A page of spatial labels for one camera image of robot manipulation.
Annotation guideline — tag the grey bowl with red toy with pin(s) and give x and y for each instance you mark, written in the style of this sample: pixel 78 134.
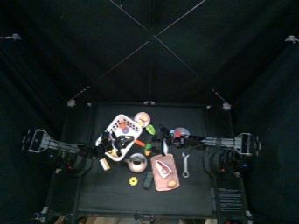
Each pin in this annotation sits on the grey bowl with red toy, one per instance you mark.
pixel 181 131

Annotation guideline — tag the orange toy in basket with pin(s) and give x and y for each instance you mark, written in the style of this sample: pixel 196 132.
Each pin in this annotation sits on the orange toy in basket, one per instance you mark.
pixel 124 126

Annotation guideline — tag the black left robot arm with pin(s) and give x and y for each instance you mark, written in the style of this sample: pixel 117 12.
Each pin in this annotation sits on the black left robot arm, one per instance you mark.
pixel 48 143

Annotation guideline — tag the pink toy cutting board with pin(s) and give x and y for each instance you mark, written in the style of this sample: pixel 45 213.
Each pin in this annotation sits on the pink toy cutting board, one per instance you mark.
pixel 166 175

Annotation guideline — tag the white plastic lattice basket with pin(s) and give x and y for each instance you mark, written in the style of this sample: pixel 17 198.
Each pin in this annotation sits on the white plastic lattice basket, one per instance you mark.
pixel 117 125

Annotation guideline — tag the yellow white toy block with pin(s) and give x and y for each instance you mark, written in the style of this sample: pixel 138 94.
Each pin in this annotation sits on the yellow white toy block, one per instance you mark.
pixel 105 164

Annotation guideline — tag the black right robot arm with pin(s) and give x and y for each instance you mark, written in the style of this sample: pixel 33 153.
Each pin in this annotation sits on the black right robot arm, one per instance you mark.
pixel 234 143

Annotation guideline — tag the metal frame corner bracket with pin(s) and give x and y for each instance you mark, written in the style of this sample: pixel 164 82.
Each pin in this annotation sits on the metal frame corner bracket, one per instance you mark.
pixel 72 102
pixel 226 106
pixel 149 102
pixel 292 38
pixel 16 37

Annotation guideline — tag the purple toy in basket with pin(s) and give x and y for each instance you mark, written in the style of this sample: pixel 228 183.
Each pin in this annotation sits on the purple toy in basket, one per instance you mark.
pixel 126 130

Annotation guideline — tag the yellow toy flower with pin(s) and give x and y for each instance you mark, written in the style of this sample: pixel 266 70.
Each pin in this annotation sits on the yellow toy flower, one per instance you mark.
pixel 134 181

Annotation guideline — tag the white printed label sticker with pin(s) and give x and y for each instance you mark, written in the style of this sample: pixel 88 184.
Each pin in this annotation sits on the white printed label sticker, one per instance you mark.
pixel 230 200

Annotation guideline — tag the green toy leaf vegetable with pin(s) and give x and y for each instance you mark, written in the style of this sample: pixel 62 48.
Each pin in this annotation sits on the green toy leaf vegetable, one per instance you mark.
pixel 152 129

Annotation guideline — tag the tan toy egg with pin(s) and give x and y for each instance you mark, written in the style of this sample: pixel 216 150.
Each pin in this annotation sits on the tan toy egg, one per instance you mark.
pixel 173 183

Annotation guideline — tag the pink plate with toy food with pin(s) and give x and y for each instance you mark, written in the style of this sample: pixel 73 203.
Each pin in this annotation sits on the pink plate with toy food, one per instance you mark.
pixel 142 119

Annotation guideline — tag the yellow toy in basket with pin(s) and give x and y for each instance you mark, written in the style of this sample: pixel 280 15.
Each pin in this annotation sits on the yellow toy in basket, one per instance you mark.
pixel 113 152

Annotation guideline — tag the dark green rectangular block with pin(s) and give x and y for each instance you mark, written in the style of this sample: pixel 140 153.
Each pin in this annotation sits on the dark green rectangular block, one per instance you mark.
pixel 149 180

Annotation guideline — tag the silver toy wrench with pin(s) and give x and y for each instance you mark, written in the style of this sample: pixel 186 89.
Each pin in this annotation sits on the silver toy wrench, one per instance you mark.
pixel 186 164

